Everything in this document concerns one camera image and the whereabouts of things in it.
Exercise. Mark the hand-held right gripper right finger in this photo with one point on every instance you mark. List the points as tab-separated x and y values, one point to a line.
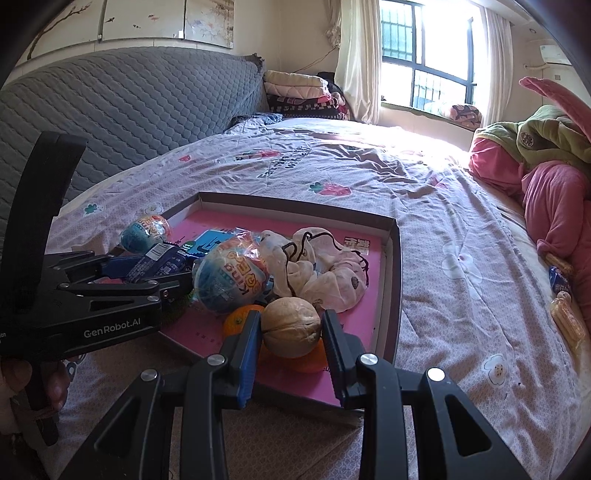
337	355

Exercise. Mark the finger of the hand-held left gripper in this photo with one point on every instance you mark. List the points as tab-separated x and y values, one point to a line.
115	267
138	290

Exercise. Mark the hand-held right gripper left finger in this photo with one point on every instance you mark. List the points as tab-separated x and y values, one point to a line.
247	355

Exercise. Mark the orange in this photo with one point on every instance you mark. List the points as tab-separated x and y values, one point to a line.
238	323
311	363

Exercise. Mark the small toy egg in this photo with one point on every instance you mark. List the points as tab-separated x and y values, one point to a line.
143	233

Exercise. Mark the dark cardboard box tray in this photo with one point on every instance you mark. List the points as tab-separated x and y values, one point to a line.
390	300

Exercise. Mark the large toy egg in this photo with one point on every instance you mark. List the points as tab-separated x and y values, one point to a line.
221	277

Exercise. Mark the person's left hand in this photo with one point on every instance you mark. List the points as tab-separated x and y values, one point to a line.
11	376

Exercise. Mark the grey quilted headboard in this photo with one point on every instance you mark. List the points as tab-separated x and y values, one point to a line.
138	101

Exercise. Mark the dark blue patterned cloth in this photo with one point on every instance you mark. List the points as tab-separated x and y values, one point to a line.
254	122

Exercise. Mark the long yellow snack packet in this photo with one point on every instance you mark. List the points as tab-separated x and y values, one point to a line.
567	323

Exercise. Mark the small blue snack packet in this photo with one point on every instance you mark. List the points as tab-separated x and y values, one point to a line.
561	279

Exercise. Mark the small yellow snack packet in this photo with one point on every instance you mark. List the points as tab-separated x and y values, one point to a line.
556	262

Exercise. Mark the dark checkered folded blanket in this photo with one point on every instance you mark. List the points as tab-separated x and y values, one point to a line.
309	110

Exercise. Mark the cream folded blanket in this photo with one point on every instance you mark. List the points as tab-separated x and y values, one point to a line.
295	83

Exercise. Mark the pink folded blanket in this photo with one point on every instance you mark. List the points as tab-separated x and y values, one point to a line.
323	98

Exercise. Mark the pink duvet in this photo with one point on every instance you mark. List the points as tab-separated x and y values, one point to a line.
554	203

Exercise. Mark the black bag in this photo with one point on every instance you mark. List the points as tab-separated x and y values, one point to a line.
330	83

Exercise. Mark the floral cushion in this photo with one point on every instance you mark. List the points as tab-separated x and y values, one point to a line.
466	115

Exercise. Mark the cream curtain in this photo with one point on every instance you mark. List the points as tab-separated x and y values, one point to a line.
358	60
496	69

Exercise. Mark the green blanket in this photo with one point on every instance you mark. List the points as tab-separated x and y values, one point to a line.
554	134

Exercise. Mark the barred window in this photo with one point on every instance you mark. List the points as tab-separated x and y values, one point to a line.
429	46

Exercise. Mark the white air conditioner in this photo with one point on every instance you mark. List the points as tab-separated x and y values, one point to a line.
556	54

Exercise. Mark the floral wall panels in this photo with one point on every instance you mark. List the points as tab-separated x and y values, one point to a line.
138	23

